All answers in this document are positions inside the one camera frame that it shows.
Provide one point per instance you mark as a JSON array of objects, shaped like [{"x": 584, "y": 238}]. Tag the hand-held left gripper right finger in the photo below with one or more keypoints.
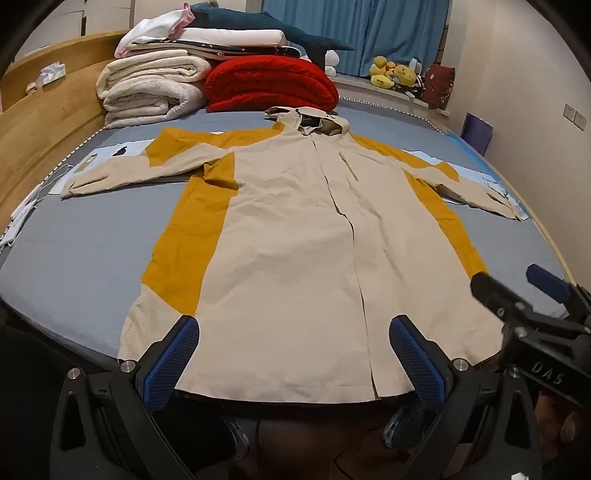
[{"x": 415, "y": 362}]

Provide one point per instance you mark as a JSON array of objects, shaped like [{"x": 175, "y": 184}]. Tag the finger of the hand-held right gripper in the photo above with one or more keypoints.
[
  {"x": 490, "y": 287},
  {"x": 547, "y": 279}
]

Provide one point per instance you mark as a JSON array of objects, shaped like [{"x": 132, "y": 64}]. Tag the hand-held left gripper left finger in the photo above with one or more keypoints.
[{"x": 171, "y": 362}]

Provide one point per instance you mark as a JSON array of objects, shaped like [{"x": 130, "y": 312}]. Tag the beige and mustard hooded jacket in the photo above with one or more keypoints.
[{"x": 286, "y": 230}]

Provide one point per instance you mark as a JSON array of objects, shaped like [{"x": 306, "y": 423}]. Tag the person's right hand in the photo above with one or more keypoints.
[{"x": 561, "y": 422}]

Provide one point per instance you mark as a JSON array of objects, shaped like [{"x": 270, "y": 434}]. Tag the person's right shoe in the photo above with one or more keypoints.
[{"x": 406, "y": 427}]

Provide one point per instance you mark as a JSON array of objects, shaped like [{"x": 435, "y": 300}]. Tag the person's shoe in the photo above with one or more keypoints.
[
  {"x": 235, "y": 438},
  {"x": 406, "y": 427}
]

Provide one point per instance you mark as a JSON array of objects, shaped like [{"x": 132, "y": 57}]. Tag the person's left shoe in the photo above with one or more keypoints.
[{"x": 235, "y": 438}]

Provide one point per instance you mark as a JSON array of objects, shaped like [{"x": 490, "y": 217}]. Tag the dark red cushion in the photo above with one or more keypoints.
[{"x": 437, "y": 86}]

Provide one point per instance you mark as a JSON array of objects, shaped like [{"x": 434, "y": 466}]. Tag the window ledge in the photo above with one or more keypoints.
[{"x": 392, "y": 99}]

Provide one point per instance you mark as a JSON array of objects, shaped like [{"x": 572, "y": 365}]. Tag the yellow plush toy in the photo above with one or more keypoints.
[
  {"x": 404, "y": 74},
  {"x": 381, "y": 71}
]

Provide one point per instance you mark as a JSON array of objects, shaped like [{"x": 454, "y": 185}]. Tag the white plush toy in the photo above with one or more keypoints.
[{"x": 330, "y": 63}]

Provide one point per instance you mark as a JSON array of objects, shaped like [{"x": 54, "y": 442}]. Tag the folded white quilt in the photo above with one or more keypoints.
[{"x": 147, "y": 87}]

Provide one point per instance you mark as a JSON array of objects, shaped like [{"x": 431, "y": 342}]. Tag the blue curtain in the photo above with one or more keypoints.
[{"x": 392, "y": 27}]

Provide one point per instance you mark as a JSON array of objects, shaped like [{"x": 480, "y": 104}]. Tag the folded red blanket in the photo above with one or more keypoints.
[{"x": 268, "y": 85}]

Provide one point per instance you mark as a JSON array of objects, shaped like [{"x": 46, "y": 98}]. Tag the tissue pack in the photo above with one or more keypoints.
[{"x": 51, "y": 74}]

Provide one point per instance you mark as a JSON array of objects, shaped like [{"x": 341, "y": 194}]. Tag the blue shark plush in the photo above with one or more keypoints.
[{"x": 295, "y": 32}]

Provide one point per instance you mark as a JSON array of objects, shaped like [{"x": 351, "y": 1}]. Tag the dark patterned folded blanket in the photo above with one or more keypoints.
[{"x": 251, "y": 49}]

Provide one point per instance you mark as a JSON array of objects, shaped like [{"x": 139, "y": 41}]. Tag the pink and white cloth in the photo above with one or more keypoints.
[{"x": 157, "y": 23}]

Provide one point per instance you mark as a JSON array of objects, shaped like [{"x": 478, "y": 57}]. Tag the wall socket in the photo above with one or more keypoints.
[
  {"x": 568, "y": 110},
  {"x": 580, "y": 117}
]

